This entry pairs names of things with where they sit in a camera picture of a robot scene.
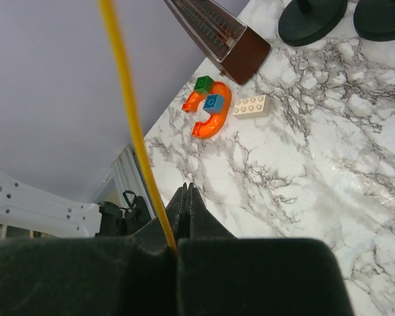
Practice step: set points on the orange curved track piece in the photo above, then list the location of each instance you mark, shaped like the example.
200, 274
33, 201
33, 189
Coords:
208, 128

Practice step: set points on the aluminium frame rail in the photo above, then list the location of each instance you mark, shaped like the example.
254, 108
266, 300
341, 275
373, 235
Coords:
124, 174

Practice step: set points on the white toy brick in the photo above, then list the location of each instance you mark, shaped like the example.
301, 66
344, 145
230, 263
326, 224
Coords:
252, 107

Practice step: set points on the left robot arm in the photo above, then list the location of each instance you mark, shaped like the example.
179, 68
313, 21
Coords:
29, 208

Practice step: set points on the brown wooden metronome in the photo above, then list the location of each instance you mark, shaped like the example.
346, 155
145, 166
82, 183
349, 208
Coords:
233, 47

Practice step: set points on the small blue toy block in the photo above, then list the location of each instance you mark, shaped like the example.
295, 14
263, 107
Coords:
213, 104

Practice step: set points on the green toy block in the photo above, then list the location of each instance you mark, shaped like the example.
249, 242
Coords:
203, 85

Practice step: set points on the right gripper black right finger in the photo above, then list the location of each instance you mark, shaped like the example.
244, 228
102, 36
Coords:
219, 274

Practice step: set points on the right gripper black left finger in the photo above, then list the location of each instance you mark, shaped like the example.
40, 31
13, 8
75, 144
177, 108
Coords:
115, 275

